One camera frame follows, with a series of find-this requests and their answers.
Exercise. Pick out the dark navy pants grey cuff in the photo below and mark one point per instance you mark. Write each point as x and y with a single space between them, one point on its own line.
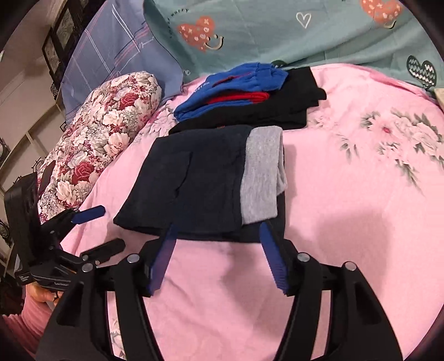
194 184

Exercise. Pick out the person's left forearm pink sleeve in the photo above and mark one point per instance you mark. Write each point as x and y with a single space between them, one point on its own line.
31 321

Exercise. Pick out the folded blue pants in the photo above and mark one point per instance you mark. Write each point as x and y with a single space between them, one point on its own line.
236 83

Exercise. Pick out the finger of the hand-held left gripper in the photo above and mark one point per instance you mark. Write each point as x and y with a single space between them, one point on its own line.
107 249
88 214

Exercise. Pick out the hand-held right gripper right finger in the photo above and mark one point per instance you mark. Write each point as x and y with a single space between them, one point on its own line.
274 258

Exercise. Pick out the person's left hand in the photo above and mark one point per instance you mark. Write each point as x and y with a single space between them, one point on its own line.
38 291

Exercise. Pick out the teal heart print blanket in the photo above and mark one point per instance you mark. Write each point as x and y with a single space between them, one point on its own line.
270 31

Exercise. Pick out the folded black pants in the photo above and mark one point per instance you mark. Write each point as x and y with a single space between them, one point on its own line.
277 111

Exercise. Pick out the black framed wall picture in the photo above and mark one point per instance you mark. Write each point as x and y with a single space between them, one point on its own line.
59 38

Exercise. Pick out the red floral bolster pillow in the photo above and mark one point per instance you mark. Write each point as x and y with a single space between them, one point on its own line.
97 139

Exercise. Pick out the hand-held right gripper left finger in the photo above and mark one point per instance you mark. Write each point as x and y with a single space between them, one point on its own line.
163 260

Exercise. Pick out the pink floral bed sheet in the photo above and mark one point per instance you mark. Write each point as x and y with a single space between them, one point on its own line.
347 215

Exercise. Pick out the blue plaid pillow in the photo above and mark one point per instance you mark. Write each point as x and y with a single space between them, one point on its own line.
111 52

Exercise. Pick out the folded red garment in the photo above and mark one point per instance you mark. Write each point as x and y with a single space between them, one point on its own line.
239 98

